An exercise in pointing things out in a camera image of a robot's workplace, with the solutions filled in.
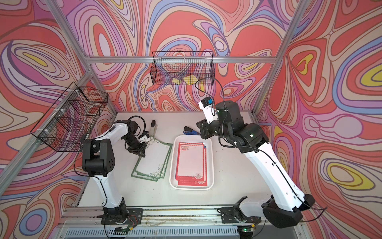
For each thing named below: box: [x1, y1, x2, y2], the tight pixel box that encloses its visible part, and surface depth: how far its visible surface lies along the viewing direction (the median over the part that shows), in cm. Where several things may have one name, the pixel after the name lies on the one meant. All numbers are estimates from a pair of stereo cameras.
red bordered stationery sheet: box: [175, 141, 208, 187], surface depth 93 cm
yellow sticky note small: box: [172, 77, 182, 85], surface depth 84 cm
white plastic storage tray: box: [169, 134, 215, 191], surface depth 92 cm
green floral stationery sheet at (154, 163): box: [133, 136, 173, 180], surface depth 93 cm
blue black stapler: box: [183, 125, 201, 136], surface depth 106 cm
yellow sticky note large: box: [182, 74, 199, 86], surface depth 91 cm
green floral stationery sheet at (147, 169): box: [130, 158, 160, 182], surface depth 89 cm
